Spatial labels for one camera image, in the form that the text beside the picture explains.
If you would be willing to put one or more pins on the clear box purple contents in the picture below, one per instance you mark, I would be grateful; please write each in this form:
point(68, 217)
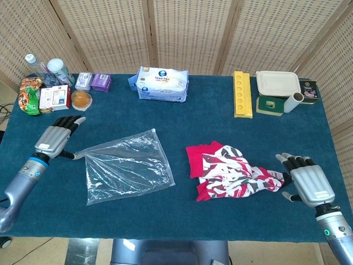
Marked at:
point(83, 81)

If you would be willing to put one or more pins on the white red carton box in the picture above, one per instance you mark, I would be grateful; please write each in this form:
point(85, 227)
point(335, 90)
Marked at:
point(53, 98)

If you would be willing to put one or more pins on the red white patterned cloth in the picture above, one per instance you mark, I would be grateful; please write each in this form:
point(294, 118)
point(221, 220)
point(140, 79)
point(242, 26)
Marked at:
point(229, 174)

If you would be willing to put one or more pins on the green orange snack pouch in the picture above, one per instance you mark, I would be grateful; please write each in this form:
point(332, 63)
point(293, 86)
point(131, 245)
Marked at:
point(27, 96)

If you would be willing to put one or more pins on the blue carpet table mat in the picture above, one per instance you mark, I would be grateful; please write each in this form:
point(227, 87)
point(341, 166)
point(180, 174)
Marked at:
point(176, 118)

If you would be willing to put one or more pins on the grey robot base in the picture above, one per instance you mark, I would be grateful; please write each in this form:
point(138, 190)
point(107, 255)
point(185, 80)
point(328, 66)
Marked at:
point(171, 252)

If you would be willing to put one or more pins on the yellow holed block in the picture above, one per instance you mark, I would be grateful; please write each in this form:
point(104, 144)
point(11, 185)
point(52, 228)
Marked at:
point(242, 96)

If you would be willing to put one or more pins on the black meat tin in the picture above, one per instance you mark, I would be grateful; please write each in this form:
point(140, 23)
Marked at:
point(310, 89)

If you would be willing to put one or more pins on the clear plastic water bottle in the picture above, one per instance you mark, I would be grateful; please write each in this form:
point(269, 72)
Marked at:
point(34, 64)

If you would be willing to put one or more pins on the green gold box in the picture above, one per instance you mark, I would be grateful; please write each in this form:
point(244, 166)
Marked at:
point(270, 106)

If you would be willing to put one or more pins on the white blue wipes pack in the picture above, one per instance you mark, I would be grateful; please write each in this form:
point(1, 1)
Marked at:
point(162, 84)

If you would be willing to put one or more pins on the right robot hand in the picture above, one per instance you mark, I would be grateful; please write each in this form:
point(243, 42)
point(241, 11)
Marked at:
point(311, 182)

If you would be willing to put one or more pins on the clear plastic zip bag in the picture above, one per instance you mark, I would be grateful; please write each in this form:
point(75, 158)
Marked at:
point(127, 165)

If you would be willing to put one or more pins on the orange jelly cup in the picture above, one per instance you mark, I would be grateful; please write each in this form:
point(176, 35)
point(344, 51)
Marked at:
point(81, 100)

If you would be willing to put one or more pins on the purple carton box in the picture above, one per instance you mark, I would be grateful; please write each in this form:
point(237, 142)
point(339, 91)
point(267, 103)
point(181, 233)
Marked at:
point(101, 82)

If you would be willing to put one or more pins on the black caster wheel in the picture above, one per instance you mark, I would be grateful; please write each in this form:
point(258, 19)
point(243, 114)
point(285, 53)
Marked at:
point(5, 242)

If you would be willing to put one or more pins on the woven folding screen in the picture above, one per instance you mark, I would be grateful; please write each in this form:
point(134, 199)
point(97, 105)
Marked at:
point(190, 33)

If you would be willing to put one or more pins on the white paper roll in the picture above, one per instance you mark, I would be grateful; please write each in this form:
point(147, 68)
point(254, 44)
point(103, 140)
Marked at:
point(293, 103)

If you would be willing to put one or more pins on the beige lidded lunch box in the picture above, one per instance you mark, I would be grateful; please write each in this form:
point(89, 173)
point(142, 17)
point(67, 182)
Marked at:
point(277, 82)

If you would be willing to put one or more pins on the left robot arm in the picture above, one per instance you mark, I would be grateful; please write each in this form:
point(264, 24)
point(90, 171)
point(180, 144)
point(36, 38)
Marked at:
point(22, 185)

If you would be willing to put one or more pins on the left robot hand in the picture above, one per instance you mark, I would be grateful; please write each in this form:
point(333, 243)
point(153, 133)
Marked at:
point(52, 138)

